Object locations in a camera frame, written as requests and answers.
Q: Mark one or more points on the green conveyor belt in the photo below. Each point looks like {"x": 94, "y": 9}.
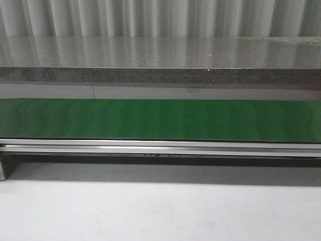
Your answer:
{"x": 177, "y": 119}

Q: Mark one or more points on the aluminium conveyor frame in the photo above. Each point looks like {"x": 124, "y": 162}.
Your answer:
{"x": 197, "y": 162}

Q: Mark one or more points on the grey granite ledge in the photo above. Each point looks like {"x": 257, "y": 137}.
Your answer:
{"x": 291, "y": 63}

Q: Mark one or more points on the white pleated curtain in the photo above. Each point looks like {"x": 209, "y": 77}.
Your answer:
{"x": 161, "y": 18}

